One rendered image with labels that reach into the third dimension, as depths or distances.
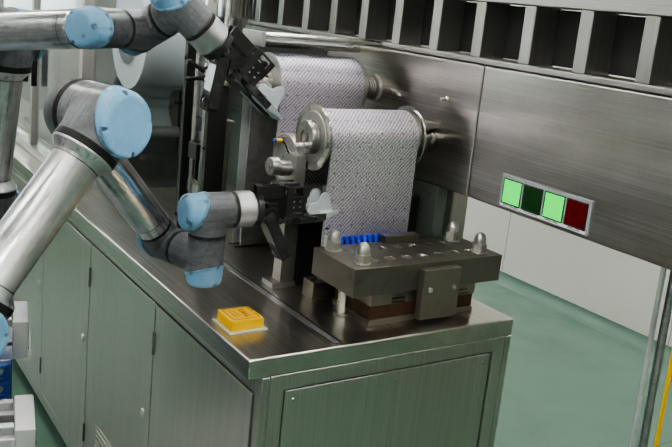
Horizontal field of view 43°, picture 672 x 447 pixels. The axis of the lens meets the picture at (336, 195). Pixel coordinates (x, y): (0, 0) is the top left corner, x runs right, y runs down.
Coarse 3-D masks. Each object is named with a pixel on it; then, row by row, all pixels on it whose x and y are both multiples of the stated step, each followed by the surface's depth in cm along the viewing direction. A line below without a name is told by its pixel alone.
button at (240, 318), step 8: (224, 312) 170; (232, 312) 170; (240, 312) 170; (248, 312) 171; (256, 312) 172; (224, 320) 168; (232, 320) 166; (240, 320) 166; (248, 320) 167; (256, 320) 168; (232, 328) 166; (240, 328) 167; (248, 328) 168; (256, 328) 169
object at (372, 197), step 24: (336, 168) 186; (360, 168) 190; (384, 168) 193; (408, 168) 197; (336, 192) 188; (360, 192) 191; (384, 192) 195; (408, 192) 199; (336, 216) 189; (360, 216) 193; (384, 216) 197; (408, 216) 200
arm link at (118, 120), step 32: (64, 96) 147; (96, 96) 143; (128, 96) 143; (64, 128) 141; (96, 128) 140; (128, 128) 144; (64, 160) 140; (96, 160) 142; (32, 192) 138; (64, 192) 140; (0, 224) 137; (32, 224) 137; (0, 256) 135; (32, 256) 138; (0, 288) 134; (0, 320) 132; (0, 352) 134
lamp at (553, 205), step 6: (546, 192) 175; (546, 198) 175; (552, 198) 174; (558, 198) 172; (546, 204) 175; (552, 204) 174; (558, 204) 172; (546, 210) 175; (552, 210) 174; (558, 210) 172; (546, 216) 175; (552, 216) 174; (558, 216) 172
